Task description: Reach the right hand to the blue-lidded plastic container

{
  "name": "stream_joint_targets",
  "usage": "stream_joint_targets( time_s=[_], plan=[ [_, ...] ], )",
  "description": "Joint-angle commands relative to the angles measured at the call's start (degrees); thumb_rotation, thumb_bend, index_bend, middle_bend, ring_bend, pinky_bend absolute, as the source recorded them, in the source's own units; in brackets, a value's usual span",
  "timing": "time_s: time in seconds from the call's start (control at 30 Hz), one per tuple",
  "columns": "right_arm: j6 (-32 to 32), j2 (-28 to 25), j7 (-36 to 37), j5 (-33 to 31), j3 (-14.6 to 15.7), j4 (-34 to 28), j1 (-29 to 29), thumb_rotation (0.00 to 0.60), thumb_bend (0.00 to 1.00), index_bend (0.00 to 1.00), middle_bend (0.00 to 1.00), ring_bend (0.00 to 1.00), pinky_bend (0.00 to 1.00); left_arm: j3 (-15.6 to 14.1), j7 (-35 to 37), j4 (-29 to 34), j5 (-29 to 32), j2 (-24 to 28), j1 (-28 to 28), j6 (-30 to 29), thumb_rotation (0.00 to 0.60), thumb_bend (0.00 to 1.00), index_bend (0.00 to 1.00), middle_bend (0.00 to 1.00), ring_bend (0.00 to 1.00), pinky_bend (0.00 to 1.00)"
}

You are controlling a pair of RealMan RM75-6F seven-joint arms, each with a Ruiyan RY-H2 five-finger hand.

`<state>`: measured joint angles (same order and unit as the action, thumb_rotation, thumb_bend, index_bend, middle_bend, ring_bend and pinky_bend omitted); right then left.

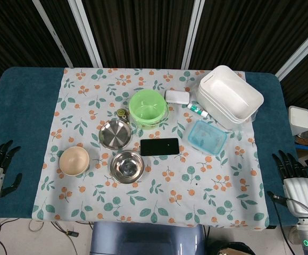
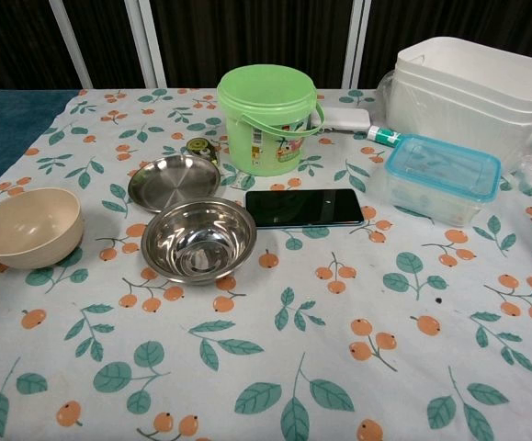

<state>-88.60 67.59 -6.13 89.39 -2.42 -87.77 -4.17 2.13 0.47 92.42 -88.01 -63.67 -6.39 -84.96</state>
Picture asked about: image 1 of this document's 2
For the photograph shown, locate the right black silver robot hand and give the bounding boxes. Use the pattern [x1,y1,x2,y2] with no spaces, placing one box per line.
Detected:
[267,150,308,217]

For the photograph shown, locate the transparent container with blue lid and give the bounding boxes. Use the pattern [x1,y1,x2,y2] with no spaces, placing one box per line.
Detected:
[187,119,228,157]

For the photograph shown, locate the white square device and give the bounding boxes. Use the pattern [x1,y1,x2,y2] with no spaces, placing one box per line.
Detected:
[288,105,308,138]

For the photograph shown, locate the teal table cover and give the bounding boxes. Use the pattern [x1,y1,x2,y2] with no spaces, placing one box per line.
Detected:
[0,66,299,226]

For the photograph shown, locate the beige plastic bowl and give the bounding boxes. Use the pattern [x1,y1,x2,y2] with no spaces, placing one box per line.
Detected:
[59,147,90,176]

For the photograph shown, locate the black bin with cardboard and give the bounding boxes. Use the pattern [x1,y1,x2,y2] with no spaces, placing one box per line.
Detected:
[217,241,254,255]

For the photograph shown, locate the white plastic bin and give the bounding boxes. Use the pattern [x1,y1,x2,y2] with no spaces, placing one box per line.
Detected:
[197,84,250,131]
[198,65,264,120]

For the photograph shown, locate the stainless steel plate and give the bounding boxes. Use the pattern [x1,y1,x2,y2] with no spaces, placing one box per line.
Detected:
[98,119,132,151]

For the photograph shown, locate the floral print tablecloth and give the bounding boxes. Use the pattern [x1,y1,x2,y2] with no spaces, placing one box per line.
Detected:
[32,67,270,230]

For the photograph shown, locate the white green glue stick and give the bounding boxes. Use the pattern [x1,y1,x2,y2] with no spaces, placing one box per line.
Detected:
[187,103,209,117]

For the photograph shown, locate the stainless steel bowl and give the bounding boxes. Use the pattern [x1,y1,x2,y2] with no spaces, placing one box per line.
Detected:
[110,150,145,184]

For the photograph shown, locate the small round tape measure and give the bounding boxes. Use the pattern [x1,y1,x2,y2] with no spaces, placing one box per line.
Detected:
[116,108,129,123]

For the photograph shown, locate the black smartphone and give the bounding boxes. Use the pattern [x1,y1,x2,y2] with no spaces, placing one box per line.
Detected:
[139,138,180,157]

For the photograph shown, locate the white power bank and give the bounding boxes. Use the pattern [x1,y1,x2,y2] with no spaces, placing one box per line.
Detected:
[164,89,190,105]

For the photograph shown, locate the green plastic bucket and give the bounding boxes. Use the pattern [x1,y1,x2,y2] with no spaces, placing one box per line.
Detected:
[128,89,170,131]

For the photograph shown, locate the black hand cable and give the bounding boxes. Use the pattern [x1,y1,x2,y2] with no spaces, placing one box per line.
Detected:
[272,195,308,255]

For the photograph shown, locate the black floor cables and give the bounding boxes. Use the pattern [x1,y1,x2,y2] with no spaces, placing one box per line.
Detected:
[0,217,95,255]

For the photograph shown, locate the white metal frame post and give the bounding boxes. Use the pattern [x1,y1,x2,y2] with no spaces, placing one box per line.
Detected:
[68,0,103,69]
[274,26,308,81]
[181,0,205,70]
[32,0,73,67]

